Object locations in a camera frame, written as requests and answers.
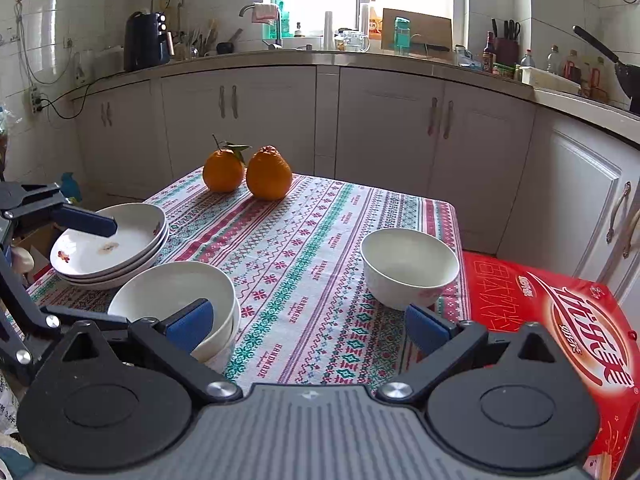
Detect red-label oil bottle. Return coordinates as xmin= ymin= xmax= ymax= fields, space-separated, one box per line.
xmin=562 ymin=50 xmax=582 ymax=86

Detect black power cable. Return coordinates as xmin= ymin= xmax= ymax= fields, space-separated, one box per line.
xmin=41 ymin=65 xmax=153 ymax=122

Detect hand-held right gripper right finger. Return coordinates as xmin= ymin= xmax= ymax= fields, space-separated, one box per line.
xmin=375 ymin=304 xmax=563 ymax=406

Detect orange with green leaves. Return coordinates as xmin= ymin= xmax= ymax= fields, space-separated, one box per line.
xmin=202 ymin=135 xmax=251 ymax=193

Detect orange-label jug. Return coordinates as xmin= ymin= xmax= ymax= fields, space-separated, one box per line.
xmin=367 ymin=0 xmax=384 ymax=37

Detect dark red knife block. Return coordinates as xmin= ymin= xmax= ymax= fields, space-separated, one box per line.
xmin=491 ymin=19 xmax=521 ymax=67

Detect metal sink faucet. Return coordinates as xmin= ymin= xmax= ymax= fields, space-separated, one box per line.
xmin=239 ymin=4 xmax=284 ymax=51

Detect glass mug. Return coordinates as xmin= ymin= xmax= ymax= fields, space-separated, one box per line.
xmin=342 ymin=30 xmax=372 ymax=54

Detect dark sauce bottle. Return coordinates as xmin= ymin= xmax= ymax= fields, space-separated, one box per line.
xmin=482 ymin=31 xmax=497 ymax=72

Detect teal water bottle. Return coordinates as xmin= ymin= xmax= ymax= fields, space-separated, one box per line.
xmin=394 ymin=16 xmax=412 ymax=56

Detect red cardboard box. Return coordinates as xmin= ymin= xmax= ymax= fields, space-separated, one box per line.
xmin=462 ymin=251 xmax=640 ymax=480

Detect yellow oil bottle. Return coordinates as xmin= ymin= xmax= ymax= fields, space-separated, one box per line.
xmin=587 ymin=57 xmax=609 ymax=101

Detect brown board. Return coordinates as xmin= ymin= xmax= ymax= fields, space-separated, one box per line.
xmin=381 ymin=8 xmax=453 ymax=53

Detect teal object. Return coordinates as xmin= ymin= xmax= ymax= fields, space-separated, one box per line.
xmin=60 ymin=172 xmax=84 ymax=204

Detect black air fryer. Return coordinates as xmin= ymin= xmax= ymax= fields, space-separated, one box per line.
xmin=123 ymin=11 xmax=172 ymax=72

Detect brown cardboard box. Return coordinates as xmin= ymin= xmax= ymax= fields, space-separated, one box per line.
xmin=12 ymin=225 xmax=62 ymax=281

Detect white rectangular container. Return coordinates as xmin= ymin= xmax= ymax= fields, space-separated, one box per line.
xmin=520 ymin=66 xmax=581 ymax=95

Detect white fruit-print plate brown stain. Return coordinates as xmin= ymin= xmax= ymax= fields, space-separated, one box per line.
xmin=50 ymin=203 xmax=167 ymax=275

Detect white electric kettle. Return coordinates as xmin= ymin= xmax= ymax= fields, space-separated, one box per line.
xmin=75 ymin=46 xmax=125 ymax=86

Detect black wok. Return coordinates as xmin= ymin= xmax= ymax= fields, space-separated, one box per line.
xmin=572 ymin=25 xmax=640 ymax=111

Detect utensil holder with utensils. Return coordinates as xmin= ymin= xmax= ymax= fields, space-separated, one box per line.
xmin=175 ymin=20 xmax=221 ymax=59

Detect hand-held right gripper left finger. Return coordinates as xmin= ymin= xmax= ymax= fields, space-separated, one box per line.
xmin=60 ymin=299 xmax=243 ymax=406

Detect white kitchen cabinets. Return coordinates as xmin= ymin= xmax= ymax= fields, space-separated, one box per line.
xmin=70 ymin=62 xmax=640 ymax=311

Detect bumpy-topped orange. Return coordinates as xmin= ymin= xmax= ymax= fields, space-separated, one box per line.
xmin=246 ymin=145 xmax=293 ymax=202

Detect white hanging cord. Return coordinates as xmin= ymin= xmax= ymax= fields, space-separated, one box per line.
xmin=12 ymin=0 xmax=57 ymax=86

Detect small black pan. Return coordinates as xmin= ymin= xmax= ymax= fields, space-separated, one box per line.
xmin=216 ymin=29 xmax=244 ymax=55

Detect light kitchen countertop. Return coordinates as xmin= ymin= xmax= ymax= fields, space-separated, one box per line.
xmin=70 ymin=47 xmax=640 ymax=121

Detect small blue white packet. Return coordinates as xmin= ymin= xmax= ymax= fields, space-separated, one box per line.
xmin=455 ymin=45 xmax=483 ymax=69

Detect patterned red green tablecloth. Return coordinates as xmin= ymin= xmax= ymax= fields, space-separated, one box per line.
xmin=22 ymin=167 xmax=471 ymax=396

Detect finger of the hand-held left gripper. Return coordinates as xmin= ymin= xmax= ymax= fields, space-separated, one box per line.
xmin=0 ymin=181 xmax=119 ymax=239
xmin=0 ymin=259 xmax=132 ymax=387

